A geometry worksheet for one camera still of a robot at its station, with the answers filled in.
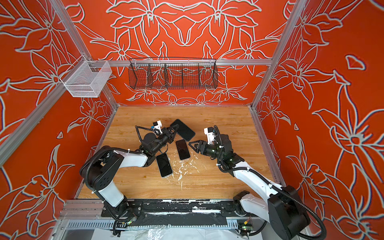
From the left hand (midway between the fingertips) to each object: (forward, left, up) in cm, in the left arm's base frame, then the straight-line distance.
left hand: (179, 125), depth 81 cm
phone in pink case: (-3, -1, -22) cm, 22 cm away
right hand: (-11, -6, -3) cm, 13 cm away
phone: (-2, -2, -2) cm, 4 cm away
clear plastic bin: (+26, +61, +10) cm, 67 cm away
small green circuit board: (-43, -35, -22) cm, 59 cm away
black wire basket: (+39, +9, +8) cm, 40 cm away
